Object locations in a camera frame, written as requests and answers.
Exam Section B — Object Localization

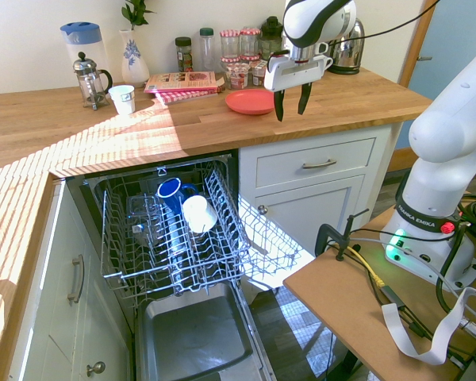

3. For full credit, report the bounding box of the white flat strap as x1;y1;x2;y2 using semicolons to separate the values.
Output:
381;287;476;366

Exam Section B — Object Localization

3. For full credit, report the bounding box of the red yogurt pot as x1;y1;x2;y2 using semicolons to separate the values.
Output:
225;62;251;91
249;59;269;87

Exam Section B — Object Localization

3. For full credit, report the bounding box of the yellow cable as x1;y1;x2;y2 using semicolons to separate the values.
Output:
347;244;386;287

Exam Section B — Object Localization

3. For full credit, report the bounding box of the white mug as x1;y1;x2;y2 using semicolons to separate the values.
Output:
181;194;220;234

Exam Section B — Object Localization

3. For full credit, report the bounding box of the blue door with wood frame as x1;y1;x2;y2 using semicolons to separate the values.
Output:
397;0;476;98

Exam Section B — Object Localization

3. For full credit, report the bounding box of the green plant sprig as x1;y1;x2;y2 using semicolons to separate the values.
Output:
121;0;158;32

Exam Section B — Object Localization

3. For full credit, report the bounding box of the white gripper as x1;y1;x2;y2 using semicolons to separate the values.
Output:
263;53;327;123

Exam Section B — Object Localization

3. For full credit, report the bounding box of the dark glass clip jar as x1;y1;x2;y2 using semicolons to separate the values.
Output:
259;16;285;61

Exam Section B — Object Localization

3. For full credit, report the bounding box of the stainless steel kettle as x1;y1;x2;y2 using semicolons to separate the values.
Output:
326;17;367;76

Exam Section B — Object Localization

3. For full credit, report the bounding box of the clear glass container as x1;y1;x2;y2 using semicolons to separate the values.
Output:
125;193;163;224

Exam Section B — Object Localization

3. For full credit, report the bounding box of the blue mug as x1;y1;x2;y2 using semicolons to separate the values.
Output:
156;177;200;212

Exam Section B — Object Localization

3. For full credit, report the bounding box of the glass jar with checked lid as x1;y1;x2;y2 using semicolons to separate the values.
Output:
219;29;241;60
239;27;262;59

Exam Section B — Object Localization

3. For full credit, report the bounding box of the red round plate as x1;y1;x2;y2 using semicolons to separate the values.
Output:
225;88;277;116

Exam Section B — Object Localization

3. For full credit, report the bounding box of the glass French press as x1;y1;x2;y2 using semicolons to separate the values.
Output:
72;51;114;112

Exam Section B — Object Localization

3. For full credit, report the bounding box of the black screw clamp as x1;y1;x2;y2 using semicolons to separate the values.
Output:
314;208;370;262

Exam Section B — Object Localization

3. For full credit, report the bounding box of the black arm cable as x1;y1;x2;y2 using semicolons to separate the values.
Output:
328;0;442;45

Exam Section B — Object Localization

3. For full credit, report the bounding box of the water jug with blue lid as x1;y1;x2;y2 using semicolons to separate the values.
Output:
59;21;111;80

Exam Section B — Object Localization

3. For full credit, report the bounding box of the white vase with blue flowers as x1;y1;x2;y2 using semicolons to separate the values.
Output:
118;28;151;89

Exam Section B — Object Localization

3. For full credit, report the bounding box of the steel dishwasher door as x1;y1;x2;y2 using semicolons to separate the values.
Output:
136;280;278;381

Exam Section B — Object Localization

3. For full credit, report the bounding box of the white cabinet under corner counter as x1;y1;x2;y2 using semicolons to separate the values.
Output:
7;180;134;381

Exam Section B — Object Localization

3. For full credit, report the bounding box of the red checked book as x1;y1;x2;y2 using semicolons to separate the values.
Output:
154;88;225;106

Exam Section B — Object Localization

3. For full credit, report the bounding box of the black cable adapter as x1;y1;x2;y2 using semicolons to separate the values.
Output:
380;285;409;310

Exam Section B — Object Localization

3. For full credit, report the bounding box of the metal drawer handle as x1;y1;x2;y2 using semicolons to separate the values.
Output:
301;159;338;170

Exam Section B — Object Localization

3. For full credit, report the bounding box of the white cabinet with drawer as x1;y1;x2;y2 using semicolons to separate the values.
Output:
236;121;405;293

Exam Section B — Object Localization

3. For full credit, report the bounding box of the small jar with checked lid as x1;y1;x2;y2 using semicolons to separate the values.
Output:
220;56;241;75

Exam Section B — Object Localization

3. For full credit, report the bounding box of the dark spice jar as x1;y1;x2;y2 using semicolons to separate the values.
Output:
174;37;194;74

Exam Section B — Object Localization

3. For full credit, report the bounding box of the white paper cup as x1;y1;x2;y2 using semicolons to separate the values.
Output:
108;84;136;117

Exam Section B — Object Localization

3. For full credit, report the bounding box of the metal bar cabinet handle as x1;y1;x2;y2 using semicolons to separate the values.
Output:
67;254;86;305

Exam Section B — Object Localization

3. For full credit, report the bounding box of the grey wire dishwasher rack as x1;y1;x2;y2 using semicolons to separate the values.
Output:
100;157;251;298

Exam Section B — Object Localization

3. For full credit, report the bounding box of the clear bottle with green cap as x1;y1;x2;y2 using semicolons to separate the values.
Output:
198;27;217;73

